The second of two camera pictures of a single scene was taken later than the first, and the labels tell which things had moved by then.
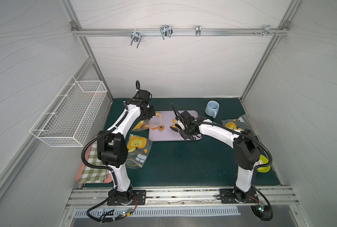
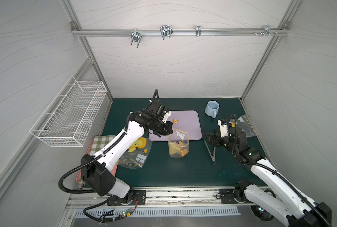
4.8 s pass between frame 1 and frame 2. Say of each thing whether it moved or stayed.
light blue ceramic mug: stayed
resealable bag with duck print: stayed
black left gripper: moved
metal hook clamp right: stayed
